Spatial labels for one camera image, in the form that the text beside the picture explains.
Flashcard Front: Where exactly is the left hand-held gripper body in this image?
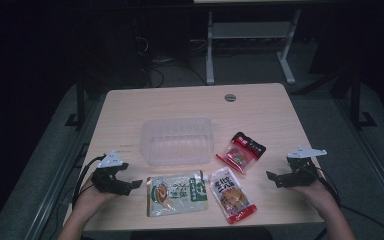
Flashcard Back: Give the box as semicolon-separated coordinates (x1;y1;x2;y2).
90;149;133;197

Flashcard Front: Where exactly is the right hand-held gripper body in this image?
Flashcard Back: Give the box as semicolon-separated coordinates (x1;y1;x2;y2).
279;145;328;189

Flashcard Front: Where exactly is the red and black snack packet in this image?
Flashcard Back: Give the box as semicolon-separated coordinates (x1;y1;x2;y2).
215;131;267;175

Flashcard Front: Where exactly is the green and white food pouch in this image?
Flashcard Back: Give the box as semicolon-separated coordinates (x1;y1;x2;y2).
145;170;210;218

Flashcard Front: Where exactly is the white and red spout pouch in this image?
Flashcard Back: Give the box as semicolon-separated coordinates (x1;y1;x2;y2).
202;166;258;225

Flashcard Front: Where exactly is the clear plastic container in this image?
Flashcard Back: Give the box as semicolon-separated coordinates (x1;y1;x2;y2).
139;116;215;167

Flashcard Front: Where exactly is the person's left hand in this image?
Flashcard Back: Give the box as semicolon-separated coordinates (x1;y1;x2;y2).
78;173;121;211

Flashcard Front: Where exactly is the person's right hand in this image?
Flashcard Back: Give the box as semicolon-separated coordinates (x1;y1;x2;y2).
288;169;340;210

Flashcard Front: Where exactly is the black metal stand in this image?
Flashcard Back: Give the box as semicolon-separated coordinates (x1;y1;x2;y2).
64;74;88;130
349;66;378;130

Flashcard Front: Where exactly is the person's dark clothing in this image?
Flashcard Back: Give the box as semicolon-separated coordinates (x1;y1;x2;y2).
129;226;274;240

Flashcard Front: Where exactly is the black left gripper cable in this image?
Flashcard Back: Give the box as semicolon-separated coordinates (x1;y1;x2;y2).
71;154;108;209

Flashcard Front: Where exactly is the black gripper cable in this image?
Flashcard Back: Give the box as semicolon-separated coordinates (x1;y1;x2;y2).
71;154;108;209
314;168;384;240

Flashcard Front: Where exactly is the grey metal rail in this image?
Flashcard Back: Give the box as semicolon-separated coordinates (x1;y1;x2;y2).
331;96;384;216
23;96;109;240

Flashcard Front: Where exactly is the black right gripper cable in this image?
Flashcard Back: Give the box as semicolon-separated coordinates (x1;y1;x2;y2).
314;168;384;240

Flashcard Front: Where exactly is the bundle of floor cables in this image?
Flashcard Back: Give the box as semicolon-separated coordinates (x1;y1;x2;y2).
134;31;208;88

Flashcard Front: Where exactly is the white desk frame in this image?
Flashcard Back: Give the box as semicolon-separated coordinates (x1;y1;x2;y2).
205;9;303;86

